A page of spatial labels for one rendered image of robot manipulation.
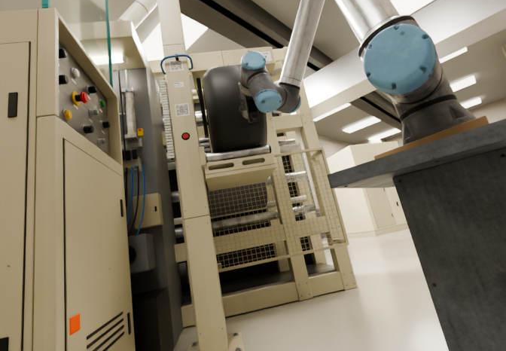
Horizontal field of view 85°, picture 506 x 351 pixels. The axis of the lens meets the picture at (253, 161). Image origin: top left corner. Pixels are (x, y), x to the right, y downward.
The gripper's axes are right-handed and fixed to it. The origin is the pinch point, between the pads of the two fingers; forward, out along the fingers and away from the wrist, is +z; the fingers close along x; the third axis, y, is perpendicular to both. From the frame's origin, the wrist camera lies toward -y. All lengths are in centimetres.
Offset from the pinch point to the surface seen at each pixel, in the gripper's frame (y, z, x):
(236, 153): -9.4, 17.4, 6.6
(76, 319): -69, -28, 60
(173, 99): 31, 20, 36
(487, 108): 338, 721, -1070
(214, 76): 28.8, 2.6, 12.1
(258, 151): -9.9, 17.6, -4.9
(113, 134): 5, 8, 64
